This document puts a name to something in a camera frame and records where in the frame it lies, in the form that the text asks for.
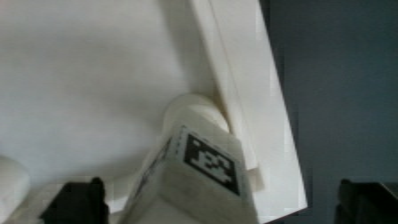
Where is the white table leg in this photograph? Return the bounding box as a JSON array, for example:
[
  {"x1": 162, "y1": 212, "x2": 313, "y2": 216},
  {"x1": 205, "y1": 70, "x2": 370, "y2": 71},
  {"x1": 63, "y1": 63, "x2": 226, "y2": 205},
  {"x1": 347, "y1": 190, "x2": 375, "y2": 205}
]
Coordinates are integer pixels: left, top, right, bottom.
[{"x1": 116, "y1": 115, "x2": 263, "y2": 224}]

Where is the white square tabletop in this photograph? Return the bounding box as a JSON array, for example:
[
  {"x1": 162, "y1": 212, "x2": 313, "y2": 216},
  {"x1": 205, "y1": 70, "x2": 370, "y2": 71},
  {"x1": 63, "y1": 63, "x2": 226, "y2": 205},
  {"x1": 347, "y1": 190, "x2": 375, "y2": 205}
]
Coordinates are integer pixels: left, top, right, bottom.
[{"x1": 0, "y1": 0, "x2": 308, "y2": 224}]

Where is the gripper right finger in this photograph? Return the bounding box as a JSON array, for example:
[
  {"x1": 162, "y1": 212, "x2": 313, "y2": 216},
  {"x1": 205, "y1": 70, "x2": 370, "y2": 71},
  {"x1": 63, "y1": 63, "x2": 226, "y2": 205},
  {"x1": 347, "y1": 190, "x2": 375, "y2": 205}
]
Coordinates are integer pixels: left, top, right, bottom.
[{"x1": 336, "y1": 179, "x2": 398, "y2": 224}]

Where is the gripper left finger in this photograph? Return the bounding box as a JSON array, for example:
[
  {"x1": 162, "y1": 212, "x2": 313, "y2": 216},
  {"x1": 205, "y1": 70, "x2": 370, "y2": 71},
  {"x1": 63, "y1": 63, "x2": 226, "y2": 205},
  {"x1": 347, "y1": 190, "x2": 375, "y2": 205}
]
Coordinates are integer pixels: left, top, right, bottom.
[{"x1": 40, "y1": 177, "x2": 111, "y2": 224}]

